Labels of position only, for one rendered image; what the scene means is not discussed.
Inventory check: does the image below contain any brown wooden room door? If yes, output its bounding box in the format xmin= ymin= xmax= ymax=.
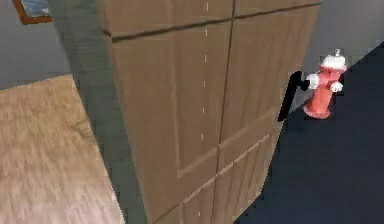
xmin=96 ymin=0 xmax=323 ymax=224

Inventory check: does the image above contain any red and white fire hydrant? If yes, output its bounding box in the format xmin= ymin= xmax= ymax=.
xmin=303 ymin=48 xmax=348 ymax=120

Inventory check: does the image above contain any brown framed wall picture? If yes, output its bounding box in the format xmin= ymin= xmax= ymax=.
xmin=11 ymin=0 xmax=53 ymax=26

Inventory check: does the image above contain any black door handle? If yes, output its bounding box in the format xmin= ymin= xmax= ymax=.
xmin=277 ymin=70 xmax=310 ymax=123

